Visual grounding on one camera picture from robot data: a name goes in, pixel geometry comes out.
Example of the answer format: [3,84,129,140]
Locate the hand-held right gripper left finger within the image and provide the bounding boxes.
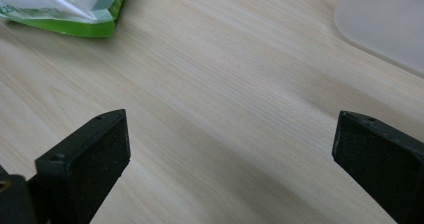
[34,108,132,224]

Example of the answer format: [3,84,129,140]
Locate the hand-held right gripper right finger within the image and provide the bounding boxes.
[331,110,424,224]

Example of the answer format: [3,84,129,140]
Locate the green and white snack bag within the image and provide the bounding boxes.
[0,0,132,39]

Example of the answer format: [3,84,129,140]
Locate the translucent white plastic container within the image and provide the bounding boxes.
[333,0,424,76]

